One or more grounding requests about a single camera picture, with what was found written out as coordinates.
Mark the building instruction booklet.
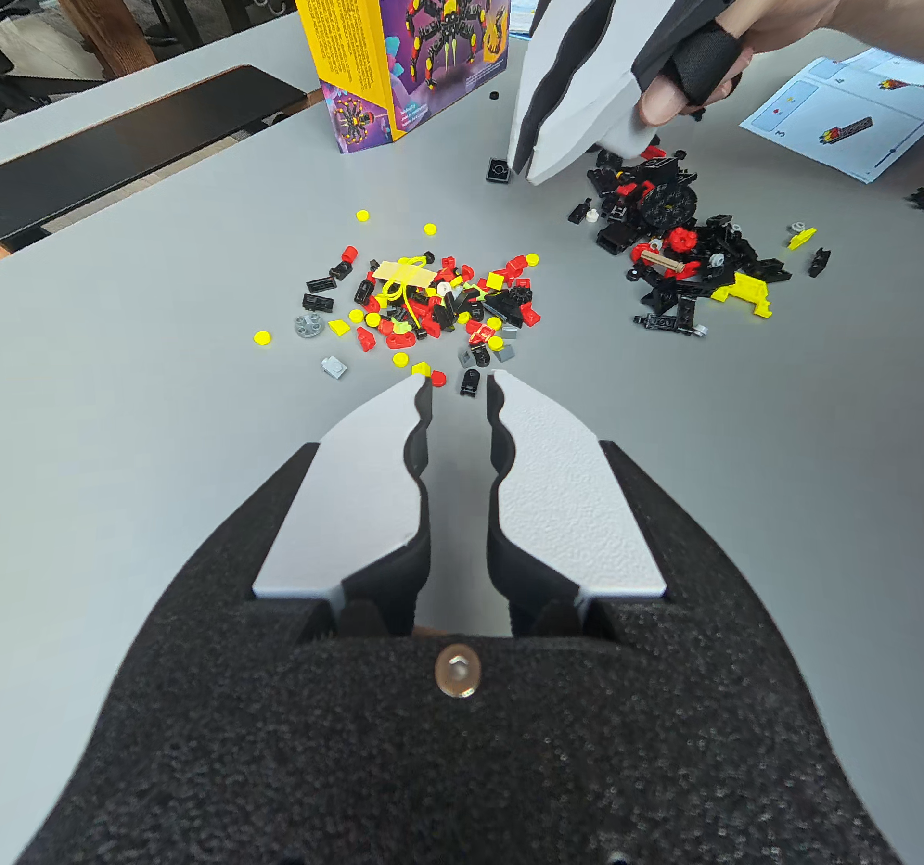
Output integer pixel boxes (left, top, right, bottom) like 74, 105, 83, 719
740, 48, 924, 184

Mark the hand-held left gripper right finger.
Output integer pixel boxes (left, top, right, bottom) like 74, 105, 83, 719
486, 370, 667, 636

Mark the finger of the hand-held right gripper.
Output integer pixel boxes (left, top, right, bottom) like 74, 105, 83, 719
507, 0, 632, 175
526, 0, 716, 185

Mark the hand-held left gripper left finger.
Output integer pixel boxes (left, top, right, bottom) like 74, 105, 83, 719
253, 374, 434, 636

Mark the pile of small colourful bricks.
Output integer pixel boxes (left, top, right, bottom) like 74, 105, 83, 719
295, 208, 542, 400

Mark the grey desk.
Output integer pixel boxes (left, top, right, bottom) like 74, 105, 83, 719
0, 0, 924, 865

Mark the yellow purple toy box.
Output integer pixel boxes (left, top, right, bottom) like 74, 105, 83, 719
276, 0, 515, 155

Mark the black desk cable cover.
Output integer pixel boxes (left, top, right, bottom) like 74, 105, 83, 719
0, 64, 308, 242

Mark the pile of black red bricks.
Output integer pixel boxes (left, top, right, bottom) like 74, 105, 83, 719
566, 145, 831, 339

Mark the neon string with beige tape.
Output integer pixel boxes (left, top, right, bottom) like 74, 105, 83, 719
370, 253, 440, 335

